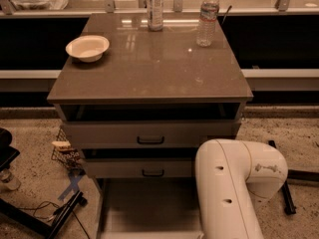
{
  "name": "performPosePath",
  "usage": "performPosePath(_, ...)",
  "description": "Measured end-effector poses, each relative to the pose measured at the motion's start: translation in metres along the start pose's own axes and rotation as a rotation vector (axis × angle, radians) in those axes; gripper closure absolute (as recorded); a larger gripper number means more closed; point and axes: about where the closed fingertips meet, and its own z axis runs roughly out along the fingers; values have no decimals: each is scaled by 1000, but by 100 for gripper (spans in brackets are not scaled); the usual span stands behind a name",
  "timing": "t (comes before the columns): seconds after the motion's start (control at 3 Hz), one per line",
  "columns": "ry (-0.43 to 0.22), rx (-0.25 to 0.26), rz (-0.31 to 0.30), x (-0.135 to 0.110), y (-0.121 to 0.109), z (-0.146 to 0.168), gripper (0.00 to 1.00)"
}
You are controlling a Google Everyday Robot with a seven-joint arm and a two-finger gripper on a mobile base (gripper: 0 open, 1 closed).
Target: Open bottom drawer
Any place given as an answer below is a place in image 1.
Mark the grey bottom drawer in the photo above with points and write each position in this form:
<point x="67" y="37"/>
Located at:
<point x="149" y="208"/>

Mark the grey drawer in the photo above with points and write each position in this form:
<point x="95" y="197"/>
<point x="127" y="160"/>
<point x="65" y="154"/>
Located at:
<point x="147" y="133"/>
<point x="149" y="208"/>
<point x="138" y="167"/>

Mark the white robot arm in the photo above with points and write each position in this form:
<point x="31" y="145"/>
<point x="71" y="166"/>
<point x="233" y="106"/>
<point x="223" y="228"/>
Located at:
<point x="233" y="179"/>

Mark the grey drawer cabinet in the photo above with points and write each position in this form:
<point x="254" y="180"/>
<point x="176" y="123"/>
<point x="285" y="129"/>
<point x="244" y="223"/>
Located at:
<point x="149" y="75"/>

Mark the grey top drawer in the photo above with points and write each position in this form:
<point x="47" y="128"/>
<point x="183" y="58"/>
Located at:
<point x="147" y="133"/>

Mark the grey middle drawer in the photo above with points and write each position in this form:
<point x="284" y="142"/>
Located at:
<point x="138" y="167"/>

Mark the clear water bottle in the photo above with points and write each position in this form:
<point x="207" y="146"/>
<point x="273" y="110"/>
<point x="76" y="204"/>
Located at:
<point x="206" y="23"/>

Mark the white paper bowl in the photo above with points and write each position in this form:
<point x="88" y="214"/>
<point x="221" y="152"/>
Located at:
<point x="89" y="48"/>

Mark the blue tape cross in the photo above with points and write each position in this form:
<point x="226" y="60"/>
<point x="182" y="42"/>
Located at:
<point x="74" y="178"/>

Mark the labelled drink bottle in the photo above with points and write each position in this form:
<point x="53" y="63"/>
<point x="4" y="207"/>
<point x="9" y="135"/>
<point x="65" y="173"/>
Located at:
<point x="154" y="11"/>

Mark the black stand leg right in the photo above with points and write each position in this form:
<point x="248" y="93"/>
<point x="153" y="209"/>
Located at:
<point x="290" y="208"/>

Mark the black stand leg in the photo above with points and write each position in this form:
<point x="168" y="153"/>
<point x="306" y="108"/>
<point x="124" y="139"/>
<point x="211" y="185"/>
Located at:
<point x="49" y="226"/>
<point x="290" y="208"/>

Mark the black stand leg left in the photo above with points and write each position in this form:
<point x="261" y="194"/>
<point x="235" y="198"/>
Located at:
<point x="49" y="226"/>

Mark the plastic bottle on floor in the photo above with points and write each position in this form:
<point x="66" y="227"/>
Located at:
<point x="9" y="179"/>

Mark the wire basket with snacks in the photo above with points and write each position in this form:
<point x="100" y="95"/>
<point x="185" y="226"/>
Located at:
<point x="64" y="153"/>

